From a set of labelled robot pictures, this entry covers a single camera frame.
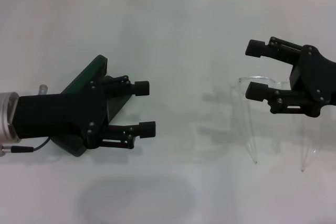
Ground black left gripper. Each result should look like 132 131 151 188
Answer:
13 80 109 150

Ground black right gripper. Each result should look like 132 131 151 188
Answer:
244 36 336 119

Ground clear white glasses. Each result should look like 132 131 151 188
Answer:
237 76 320 173

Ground green glasses case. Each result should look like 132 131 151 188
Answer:
51 54 133 158

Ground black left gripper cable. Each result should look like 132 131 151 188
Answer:
0 136 51 158

